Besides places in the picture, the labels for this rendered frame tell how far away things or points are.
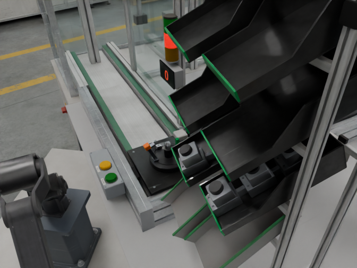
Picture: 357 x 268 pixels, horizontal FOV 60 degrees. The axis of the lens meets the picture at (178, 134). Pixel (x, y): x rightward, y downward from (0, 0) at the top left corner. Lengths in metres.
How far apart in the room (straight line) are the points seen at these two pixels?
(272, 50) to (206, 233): 0.53
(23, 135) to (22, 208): 2.69
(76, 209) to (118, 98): 0.83
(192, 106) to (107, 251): 0.57
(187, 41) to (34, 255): 0.44
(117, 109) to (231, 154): 1.02
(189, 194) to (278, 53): 0.55
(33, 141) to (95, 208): 1.98
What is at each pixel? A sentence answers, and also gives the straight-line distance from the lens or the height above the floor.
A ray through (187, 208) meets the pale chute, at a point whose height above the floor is 1.03.
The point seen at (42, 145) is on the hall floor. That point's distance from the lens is 3.00.
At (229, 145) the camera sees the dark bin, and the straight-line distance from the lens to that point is 0.60.
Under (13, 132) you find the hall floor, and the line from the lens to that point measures 3.30.
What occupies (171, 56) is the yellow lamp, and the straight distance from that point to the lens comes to 1.14.
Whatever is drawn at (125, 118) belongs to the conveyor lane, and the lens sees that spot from 1.47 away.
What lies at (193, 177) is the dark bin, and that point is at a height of 1.22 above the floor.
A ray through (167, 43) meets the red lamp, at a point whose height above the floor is 1.33.
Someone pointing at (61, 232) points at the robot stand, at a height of 1.06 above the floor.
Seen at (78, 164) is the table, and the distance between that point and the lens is 1.36.
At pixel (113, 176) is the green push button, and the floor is 0.97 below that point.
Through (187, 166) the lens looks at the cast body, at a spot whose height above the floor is 1.23.
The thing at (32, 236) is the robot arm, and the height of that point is 1.34.
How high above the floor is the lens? 1.75
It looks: 38 degrees down
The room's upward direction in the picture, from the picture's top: 2 degrees counter-clockwise
